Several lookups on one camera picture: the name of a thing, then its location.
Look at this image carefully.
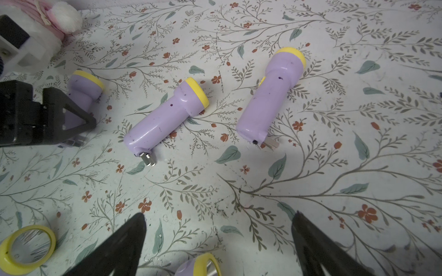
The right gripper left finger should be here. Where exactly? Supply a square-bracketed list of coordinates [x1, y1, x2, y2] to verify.
[65, 213, 146, 276]

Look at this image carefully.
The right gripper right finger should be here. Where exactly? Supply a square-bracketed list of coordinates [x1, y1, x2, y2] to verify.
[291, 212, 371, 276]

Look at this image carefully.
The white plush toy pink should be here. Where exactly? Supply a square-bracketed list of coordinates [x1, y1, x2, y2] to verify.
[1, 0, 83, 43]

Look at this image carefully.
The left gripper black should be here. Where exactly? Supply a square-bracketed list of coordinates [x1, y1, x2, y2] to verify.
[1, 80, 97, 147]

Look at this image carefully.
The purple flashlight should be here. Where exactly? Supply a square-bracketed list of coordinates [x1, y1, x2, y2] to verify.
[1, 225, 56, 276]
[123, 78, 209, 166]
[175, 253, 222, 276]
[236, 47, 306, 150]
[60, 70, 105, 147]

